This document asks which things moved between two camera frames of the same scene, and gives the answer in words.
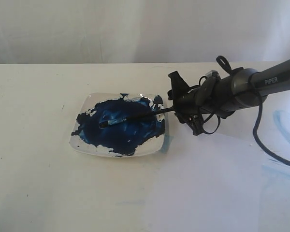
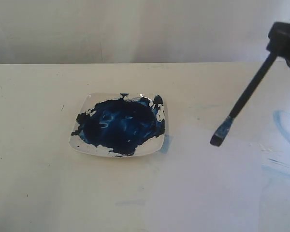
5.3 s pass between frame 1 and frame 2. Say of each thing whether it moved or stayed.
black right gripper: moved
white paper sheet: stayed
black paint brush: moved
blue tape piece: stayed
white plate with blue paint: stayed
